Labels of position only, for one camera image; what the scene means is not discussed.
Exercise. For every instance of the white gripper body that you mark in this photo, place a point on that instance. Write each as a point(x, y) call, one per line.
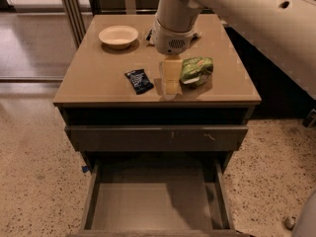
point(173, 39)

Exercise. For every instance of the open lower drawer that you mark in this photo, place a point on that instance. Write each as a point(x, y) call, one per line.
point(162, 197)

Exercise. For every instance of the blueberry rxbar dark wrapper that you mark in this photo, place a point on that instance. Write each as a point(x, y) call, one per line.
point(139, 81)

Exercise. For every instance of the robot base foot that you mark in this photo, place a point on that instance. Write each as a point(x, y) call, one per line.
point(290, 222)

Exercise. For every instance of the closed upper drawer front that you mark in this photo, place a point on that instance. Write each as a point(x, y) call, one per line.
point(154, 138)

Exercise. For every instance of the brown drawer cabinet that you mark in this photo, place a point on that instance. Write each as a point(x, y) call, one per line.
point(95, 90)

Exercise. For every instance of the green snack bag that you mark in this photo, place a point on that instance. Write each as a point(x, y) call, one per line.
point(196, 71)

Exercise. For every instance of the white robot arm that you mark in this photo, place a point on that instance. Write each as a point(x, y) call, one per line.
point(284, 31)

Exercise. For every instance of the dark blue chip bag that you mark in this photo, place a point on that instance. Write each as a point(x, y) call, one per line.
point(149, 35)

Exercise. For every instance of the white shallow bowl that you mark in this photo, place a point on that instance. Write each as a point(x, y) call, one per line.
point(118, 37)

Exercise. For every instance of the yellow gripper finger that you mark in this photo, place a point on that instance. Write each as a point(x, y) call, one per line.
point(170, 70)

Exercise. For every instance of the metal railing frame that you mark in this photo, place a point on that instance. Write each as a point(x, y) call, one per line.
point(76, 22)

